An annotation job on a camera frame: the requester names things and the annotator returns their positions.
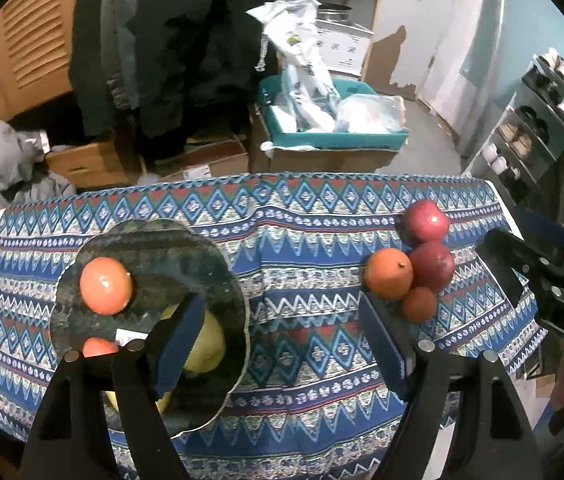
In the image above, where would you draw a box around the wooden drawer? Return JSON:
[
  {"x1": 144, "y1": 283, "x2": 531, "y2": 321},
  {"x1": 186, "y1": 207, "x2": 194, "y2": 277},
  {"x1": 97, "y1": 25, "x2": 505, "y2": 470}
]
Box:
[{"x1": 46, "y1": 141, "x2": 130, "y2": 190}]

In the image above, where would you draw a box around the grey shoe rack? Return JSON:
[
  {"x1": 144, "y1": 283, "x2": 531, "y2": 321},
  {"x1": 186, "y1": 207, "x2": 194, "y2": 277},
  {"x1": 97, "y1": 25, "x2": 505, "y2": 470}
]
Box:
[{"x1": 462, "y1": 52, "x2": 564, "y2": 196}]

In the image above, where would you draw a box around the metal pot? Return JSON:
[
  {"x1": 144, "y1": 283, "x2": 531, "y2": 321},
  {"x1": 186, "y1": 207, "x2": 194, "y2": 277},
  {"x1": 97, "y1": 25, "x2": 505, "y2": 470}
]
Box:
[{"x1": 319, "y1": 4, "x2": 351, "y2": 26}]

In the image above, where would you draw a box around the yellow mango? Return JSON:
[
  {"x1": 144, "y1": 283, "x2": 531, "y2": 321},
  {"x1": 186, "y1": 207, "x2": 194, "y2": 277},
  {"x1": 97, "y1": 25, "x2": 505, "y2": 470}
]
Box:
[{"x1": 159, "y1": 305, "x2": 227, "y2": 373}]

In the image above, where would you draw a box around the large orange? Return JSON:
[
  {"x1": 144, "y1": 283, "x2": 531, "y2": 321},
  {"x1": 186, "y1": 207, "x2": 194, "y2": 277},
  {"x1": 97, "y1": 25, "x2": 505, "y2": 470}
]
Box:
[
  {"x1": 364, "y1": 248, "x2": 414, "y2": 301},
  {"x1": 79, "y1": 257, "x2": 133, "y2": 316}
]

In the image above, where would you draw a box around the large cardboard box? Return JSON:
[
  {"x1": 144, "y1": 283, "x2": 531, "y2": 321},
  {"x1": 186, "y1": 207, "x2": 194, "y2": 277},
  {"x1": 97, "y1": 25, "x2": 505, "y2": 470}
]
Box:
[{"x1": 249, "y1": 105, "x2": 403, "y2": 175}]

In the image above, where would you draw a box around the grey leaning board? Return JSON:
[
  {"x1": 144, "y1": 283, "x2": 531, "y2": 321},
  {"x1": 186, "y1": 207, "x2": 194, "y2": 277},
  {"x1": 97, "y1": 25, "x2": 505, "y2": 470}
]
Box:
[{"x1": 462, "y1": 0, "x2": 508, "y2": 156}]

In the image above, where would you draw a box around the clear plastic bag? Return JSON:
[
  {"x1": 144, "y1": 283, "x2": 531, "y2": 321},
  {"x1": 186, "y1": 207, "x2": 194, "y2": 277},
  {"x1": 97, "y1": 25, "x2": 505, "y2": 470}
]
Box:
[{"x1": 334, "y1": 95, "x2": 405, "y2": 133}]

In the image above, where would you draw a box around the white printed bag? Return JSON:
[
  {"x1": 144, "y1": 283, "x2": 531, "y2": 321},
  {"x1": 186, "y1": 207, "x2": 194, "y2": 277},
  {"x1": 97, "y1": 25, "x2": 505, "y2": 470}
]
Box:
[{"x1": 247, "y1": 0, "x2": 340, "y2": 133}]

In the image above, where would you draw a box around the dark red apple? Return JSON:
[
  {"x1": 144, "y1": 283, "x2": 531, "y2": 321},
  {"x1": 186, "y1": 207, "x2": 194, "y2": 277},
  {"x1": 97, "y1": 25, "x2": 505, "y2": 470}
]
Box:
[{"x1": 408, "y1": 242, "x2": 455, "y2": 293}]

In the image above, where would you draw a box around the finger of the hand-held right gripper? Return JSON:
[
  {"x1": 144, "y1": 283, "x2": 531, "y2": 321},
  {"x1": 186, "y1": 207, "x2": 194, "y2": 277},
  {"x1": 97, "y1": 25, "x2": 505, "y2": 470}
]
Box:
[
  {"x1": 476, "y1": 229, "x2": 545, "y2": 313},
  {"x1": 514, "y1": 206, "x2": 564, "y2": 281}
]

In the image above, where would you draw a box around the small cardboard box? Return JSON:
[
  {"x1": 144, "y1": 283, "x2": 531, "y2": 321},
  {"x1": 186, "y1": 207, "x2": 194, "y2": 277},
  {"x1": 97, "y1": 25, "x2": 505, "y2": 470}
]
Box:
[{"x1": 142, "y1": 135, "x2": 250, "y2": 181}]

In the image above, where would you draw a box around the clear glass plate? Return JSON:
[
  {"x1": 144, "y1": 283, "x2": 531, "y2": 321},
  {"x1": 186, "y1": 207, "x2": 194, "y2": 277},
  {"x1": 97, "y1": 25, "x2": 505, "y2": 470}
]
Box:
[{"x1": 49, "y1": 219, "x2": 251, "y2": 436}]

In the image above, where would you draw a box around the group of assorted shoes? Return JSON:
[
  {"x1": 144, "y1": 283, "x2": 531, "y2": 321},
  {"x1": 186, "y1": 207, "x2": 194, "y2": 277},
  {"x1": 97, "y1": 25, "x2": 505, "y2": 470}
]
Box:
[{"x1": 482, "y1": 47, "x2": 564, "y2": 181}]

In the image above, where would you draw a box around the wooden shelf rack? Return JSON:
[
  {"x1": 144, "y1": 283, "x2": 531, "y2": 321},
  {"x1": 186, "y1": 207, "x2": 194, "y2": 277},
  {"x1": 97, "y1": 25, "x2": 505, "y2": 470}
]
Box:
[{"x1": 282, "y1": 0, "x2": 393, "y2": 83}]

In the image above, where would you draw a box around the grey clothes pile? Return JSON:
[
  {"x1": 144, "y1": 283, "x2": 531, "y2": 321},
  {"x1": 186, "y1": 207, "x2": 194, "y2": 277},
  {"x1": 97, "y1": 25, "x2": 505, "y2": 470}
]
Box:
[{"x1": 0, "y1": 120, "x2": 77, "y2": 206}]

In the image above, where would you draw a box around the small tangerine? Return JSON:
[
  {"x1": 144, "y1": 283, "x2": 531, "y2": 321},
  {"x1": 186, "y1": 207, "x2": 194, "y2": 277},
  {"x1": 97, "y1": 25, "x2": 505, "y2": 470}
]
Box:
[
  {"x1": 82, "y1": 337, "x2": 120, "y2": 358},
  {"x1": 402, "y1": 286, "x2": 438, "y2": 323}
]

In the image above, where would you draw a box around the grey jacket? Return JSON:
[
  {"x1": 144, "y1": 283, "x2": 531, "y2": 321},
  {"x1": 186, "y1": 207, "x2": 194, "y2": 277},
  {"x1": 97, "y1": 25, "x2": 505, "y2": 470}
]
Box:
[{"x1": 99, "y1": 0, "x2": 137, "y2": 111}]

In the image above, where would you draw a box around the black hooded coat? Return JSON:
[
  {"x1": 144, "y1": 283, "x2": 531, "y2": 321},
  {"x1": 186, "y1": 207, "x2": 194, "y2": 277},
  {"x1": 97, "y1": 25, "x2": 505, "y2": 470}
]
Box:
[{"x1": 132, "y1": 0, "x2": 273, "y2": 161}]

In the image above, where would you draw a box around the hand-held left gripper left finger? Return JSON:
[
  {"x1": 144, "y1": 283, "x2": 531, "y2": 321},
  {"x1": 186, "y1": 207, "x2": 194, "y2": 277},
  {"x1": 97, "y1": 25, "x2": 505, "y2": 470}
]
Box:
[{"x1": 22, "y1": 292, "x2": 207, "y2": 480}]

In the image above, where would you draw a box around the white door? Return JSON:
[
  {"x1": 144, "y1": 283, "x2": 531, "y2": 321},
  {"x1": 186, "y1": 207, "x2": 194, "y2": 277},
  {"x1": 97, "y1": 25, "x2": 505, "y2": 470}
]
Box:
[{"x1": 377, "y1": 0, "x2": 468, "y2": 106}]

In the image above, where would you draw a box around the teal plastic basket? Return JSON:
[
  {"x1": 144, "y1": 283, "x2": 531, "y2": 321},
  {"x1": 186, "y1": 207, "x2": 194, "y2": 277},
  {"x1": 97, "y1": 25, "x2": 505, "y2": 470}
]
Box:
[{"x1": 257, "y1": 77, "x2": 409, "y2": 150}]

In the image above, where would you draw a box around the blue patterned tablecloth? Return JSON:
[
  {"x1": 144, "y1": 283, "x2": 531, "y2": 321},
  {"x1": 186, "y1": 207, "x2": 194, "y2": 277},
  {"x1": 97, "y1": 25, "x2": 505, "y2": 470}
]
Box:
[{"x1": 0, "y1": 172, "x2": 548, "y2": 480}]

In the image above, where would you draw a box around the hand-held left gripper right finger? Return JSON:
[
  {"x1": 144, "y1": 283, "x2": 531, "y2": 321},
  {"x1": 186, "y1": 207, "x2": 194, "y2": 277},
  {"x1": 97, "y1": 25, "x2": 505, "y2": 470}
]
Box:
[{"x1": 358, "y1": 292, "x2": 545, "y2": 480}]

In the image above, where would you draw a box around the white plastic crate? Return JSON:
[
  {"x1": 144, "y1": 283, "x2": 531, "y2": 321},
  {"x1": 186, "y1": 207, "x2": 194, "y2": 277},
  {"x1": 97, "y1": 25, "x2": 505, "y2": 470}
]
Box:
[{"x1": 314, "y1": 20, "x2": 375, "y2": 78}]

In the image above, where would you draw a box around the wooden louvered wardrobe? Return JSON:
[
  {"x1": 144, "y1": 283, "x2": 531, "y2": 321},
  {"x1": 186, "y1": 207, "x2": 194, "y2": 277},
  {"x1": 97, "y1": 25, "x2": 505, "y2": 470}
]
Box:
[{"x1": 0, "y1": 0, "x2": 82, "y2": 138}]

